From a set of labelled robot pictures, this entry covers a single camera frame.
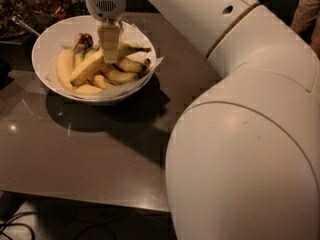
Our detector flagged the glass snack jar right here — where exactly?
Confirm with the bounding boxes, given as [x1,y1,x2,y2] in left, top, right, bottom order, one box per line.
[30,0,86,21]

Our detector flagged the bottom yellow banana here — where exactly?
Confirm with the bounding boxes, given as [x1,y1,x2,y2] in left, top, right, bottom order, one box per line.
[74,84,101,95]

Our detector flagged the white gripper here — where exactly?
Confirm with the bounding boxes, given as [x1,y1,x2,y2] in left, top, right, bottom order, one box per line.
[85,0,126,63]

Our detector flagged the metal scoop handle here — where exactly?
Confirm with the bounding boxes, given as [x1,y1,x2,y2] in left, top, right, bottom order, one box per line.
[12,15,40,37]

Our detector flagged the white bowl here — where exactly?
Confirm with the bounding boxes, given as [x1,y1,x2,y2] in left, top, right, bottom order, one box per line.
[31,15,157,106]

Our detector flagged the left yellow banana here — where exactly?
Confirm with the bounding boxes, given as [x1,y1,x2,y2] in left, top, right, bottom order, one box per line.
[56,49,74,91]

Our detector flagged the white paper liner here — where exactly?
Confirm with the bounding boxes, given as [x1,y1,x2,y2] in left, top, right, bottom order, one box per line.
[44,20,165,100]

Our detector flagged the black cable on floor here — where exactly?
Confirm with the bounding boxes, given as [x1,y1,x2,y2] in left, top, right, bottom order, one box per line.
[0,212,38,240]

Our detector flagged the small middle yellow banana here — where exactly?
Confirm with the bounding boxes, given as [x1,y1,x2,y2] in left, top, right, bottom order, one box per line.
[89,74,116,90]

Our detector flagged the glass snack jar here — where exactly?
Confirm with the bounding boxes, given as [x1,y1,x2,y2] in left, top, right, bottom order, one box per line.
[30,0,86,21]
[0,0,37,40]

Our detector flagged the right upper yellow banana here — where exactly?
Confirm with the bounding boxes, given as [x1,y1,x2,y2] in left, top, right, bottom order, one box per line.
[115,58,151,73]

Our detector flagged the long top yellow banana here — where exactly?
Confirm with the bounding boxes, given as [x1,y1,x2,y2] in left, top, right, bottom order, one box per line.
[70,40,151,86]

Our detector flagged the person in background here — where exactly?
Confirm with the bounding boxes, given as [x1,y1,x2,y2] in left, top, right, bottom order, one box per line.
[290,0,320,59]

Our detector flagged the right lower yellow banana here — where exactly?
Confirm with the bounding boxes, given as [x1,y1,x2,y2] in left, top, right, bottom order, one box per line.
[100,64,149,85]

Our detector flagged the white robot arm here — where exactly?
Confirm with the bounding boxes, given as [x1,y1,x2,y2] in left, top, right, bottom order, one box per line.
[149,0,320,240]

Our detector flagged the glass snack jar left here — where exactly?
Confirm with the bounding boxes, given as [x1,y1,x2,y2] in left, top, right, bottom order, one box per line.
[0,0,37,40]

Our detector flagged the greenish banana bunch behind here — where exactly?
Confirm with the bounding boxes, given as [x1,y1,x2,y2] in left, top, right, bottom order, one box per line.
[73,33,100,66]

